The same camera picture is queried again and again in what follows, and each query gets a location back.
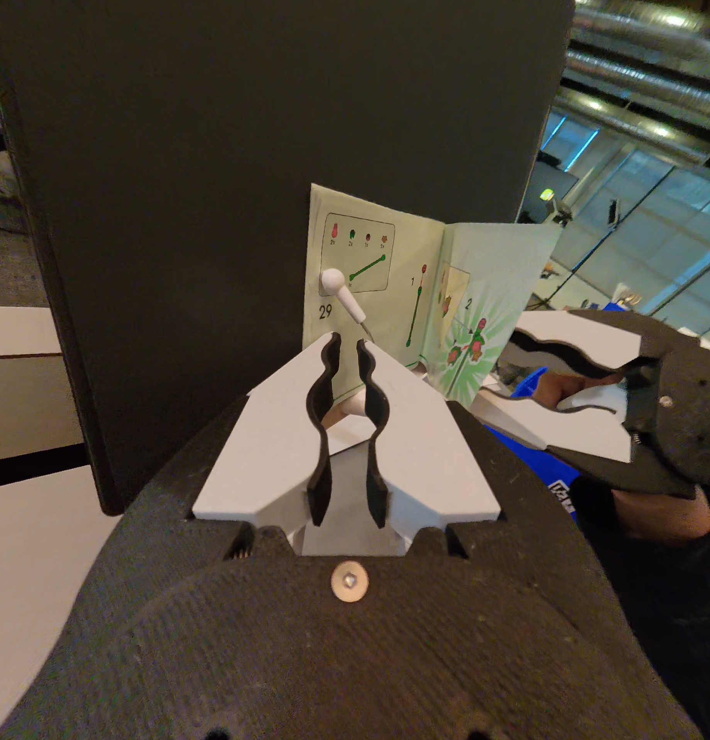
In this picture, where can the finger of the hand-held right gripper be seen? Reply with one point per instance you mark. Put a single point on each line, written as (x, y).
(574, 433)
(580, 335)

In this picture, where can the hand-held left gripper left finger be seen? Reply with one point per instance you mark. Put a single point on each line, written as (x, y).
(256, 462)

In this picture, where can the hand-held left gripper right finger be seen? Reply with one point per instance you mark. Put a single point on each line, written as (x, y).
(441, 462)

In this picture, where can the person's right forearm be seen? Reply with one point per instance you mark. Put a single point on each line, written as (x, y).
(650, 607)

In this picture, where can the person's right hand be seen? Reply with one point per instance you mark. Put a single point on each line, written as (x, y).
(661, 514)

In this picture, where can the open instruction booklet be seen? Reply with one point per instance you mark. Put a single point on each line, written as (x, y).
(476, 277)

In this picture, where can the white book stand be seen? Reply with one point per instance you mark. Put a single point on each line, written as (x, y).
(335, 283)

